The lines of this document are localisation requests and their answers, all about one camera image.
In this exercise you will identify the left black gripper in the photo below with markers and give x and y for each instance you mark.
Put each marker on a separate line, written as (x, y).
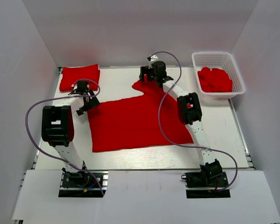
(94, 101)

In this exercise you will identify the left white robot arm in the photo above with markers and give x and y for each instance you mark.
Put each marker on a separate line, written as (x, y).
(57, 122)

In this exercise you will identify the crumpled red shirts in basket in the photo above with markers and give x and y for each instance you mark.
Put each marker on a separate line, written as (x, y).
(214, 80)

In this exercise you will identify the red t-shirt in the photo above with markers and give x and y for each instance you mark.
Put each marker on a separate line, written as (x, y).
(71, 75)
(143, 121)

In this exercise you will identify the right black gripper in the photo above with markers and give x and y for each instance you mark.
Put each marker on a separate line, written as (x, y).
(144, 70)

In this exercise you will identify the white plastic basket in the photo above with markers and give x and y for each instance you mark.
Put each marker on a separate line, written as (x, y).
(218, 60)

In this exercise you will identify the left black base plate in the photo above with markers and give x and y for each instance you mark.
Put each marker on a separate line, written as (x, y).
(82, 185)

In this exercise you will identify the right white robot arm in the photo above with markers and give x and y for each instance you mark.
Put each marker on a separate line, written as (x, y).
(190, 115)

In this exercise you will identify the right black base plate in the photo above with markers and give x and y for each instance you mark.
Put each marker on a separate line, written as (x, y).
(198, 188)

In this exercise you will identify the folded red t-shirt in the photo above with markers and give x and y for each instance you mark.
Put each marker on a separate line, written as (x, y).
(71, 75)

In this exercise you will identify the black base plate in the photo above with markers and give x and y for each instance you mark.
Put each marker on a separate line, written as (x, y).
(198, 188)
(82, 185)

